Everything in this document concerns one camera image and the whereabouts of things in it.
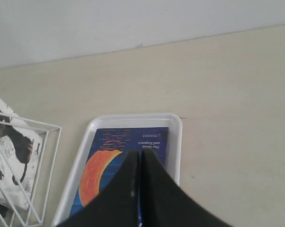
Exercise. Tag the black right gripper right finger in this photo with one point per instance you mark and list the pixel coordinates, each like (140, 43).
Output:
(164, 204)

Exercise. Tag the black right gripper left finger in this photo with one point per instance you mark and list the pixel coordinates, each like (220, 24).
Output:
(117, 204)

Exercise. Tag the dark blue moon book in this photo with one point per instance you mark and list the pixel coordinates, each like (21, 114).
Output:
(108, 150)

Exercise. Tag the white cat-pattern book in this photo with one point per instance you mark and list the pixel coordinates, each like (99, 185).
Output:
(19, 156)

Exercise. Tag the white rectangular plastic tray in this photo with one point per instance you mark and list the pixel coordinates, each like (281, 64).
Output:
(172, 121)

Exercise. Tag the white wire book rack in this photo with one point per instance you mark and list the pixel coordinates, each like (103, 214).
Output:
(34, 216)

